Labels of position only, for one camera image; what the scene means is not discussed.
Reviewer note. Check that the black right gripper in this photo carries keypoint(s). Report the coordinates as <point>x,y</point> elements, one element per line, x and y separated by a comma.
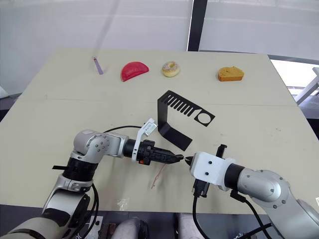
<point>200,187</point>

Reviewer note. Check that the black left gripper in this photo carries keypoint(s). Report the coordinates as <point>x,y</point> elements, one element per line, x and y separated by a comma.
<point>145,153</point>

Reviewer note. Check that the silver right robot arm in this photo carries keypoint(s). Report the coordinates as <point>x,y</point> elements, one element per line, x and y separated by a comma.
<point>266,189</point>

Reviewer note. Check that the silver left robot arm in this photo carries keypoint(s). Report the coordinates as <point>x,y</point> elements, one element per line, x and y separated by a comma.
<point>99,147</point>

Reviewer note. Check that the black slotted watch stand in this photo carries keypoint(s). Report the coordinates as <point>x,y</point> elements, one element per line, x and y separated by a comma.
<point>164,119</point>

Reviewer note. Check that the grey rounded shape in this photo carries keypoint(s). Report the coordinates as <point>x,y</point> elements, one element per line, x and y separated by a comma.
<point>187,226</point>
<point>132,227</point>

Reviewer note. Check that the sprinkled toy donut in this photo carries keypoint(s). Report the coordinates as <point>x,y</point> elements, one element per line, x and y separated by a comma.
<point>170,69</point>

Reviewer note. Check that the red half-round toy slice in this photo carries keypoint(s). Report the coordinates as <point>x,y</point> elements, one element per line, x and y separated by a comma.
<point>133,71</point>

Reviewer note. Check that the orange toy cake slice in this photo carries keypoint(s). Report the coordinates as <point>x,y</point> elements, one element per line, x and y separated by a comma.
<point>229,74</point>

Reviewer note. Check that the black window pillar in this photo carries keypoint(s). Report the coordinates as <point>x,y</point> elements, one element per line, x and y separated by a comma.
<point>197,25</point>

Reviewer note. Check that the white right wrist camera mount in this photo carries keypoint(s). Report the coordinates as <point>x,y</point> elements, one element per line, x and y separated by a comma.
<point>211,169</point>

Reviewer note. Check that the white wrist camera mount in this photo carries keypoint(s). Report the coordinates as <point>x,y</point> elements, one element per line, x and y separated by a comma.
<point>211,169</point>
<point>149,127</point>

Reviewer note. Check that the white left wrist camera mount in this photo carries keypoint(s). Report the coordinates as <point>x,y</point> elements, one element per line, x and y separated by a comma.
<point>149,127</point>

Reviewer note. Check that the white metal frame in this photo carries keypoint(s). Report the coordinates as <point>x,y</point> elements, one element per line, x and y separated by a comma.
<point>309,87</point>

